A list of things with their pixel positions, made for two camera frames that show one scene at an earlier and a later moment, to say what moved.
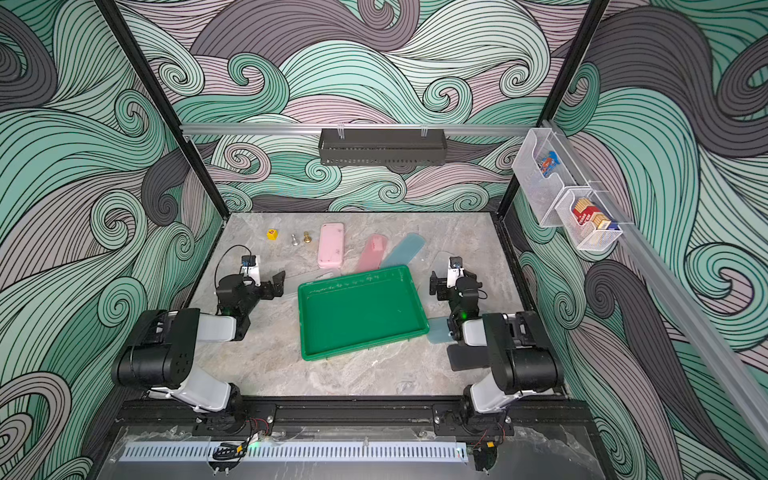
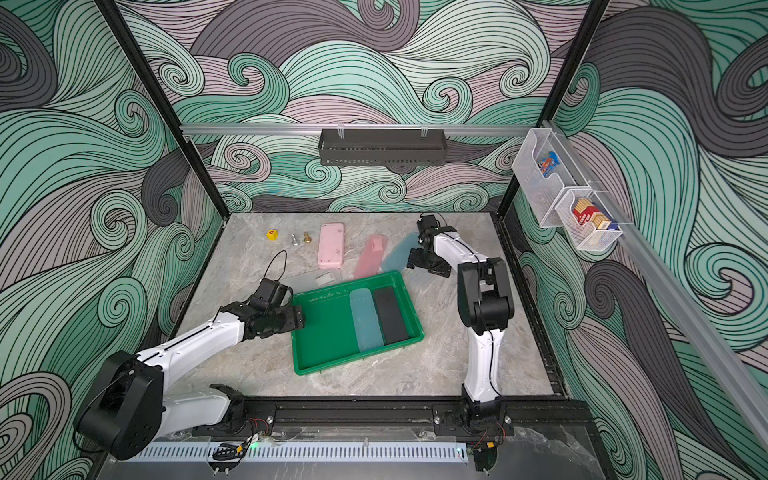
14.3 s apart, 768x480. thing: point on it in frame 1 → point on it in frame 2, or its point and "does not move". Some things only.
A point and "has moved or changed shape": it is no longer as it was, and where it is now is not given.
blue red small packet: x=549 y=163 does not move
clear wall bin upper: x=545 y=167 does not move
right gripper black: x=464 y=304 → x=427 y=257
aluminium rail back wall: x=357 y=130 does not move
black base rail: x=410 y=415 does not move
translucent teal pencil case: x=404 y=251 does not move
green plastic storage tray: x=353 y=312 has moved or changed shape
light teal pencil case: x=439 y=330 → x=367 y=323
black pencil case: x=463 y=357 → x=390 y=319
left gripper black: x=277 y=287 → x=292 y=321
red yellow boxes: x=584 y=210 does not move
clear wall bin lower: x=588 y=221 does not move
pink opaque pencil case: x=331 y=245 does not move
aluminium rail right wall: x=673 y=297 does not move
